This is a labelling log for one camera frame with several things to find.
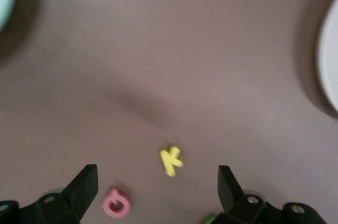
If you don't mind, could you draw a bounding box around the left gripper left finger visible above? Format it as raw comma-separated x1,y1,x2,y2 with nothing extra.
0,164,99,224

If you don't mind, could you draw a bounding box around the beige plate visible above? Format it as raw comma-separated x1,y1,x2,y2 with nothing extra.
318,0,338,115

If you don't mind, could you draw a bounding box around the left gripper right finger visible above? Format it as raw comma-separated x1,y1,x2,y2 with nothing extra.
216,165,328,224

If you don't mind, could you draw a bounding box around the brown table cover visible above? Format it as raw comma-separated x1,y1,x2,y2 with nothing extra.
0,0,338,224

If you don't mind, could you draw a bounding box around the green foam letter N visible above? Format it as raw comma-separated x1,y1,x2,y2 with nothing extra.
200,213,219,224

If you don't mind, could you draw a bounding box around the pink foam letter Q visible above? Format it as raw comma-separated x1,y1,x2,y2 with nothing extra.
102,186,132,218

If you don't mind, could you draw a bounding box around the yellow foam letter K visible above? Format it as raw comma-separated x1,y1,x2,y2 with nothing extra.
159,144,184,178

